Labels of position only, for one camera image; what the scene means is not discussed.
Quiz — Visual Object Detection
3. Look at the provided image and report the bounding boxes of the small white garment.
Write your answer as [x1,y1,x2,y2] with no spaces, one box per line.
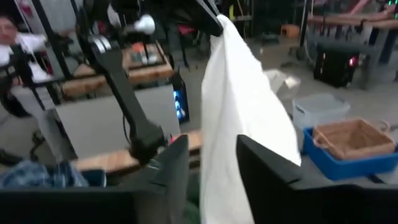
[199,14,302,224]

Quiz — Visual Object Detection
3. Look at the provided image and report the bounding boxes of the white round object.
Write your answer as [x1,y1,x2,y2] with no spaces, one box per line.
[133,14,156,35]

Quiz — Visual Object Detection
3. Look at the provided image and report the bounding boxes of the black computer tower blue lights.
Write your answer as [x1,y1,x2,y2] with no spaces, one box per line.
[169,71,191,124]

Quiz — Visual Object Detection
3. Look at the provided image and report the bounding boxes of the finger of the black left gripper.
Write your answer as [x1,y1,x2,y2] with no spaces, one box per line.
[194,0,224,37]

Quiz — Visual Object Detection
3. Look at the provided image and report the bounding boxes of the wooden background table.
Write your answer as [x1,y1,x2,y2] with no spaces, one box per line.
[60,42,175,99]

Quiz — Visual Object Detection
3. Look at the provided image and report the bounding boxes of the blue plastic bin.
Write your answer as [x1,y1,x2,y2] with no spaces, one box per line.
[302,126,398,182]

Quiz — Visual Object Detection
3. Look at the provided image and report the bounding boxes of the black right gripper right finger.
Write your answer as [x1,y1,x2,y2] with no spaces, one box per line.
[235,134,312,224]

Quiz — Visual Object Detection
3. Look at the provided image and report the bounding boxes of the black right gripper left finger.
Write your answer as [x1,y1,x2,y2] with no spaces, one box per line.
[124,134,191,224]

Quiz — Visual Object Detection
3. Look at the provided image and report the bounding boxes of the person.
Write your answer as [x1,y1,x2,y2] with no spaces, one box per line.
[0,14,50,83]

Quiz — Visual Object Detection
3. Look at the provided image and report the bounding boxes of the clear bin with dark handles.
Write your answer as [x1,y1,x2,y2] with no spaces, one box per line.
[291,92,352,130]

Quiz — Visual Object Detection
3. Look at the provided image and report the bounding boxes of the blue plaid shirt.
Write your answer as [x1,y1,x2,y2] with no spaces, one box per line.
[0,159,91,190]

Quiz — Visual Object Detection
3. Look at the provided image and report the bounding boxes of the dark navy garment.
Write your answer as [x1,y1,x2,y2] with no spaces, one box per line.
[79,169,108,188]

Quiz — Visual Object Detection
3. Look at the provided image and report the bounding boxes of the orange background object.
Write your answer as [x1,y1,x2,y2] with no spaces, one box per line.
[280,24,301,39]

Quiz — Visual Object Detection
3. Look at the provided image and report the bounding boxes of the brown wicker basket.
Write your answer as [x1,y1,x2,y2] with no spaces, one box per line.
[312,117,398,162]

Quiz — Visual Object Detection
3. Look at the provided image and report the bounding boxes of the black box with red light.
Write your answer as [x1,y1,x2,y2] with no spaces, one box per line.
[312,42,362,88]

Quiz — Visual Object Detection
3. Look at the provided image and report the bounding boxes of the long wooden background bench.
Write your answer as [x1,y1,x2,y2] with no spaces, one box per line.
[306,12,398,32]

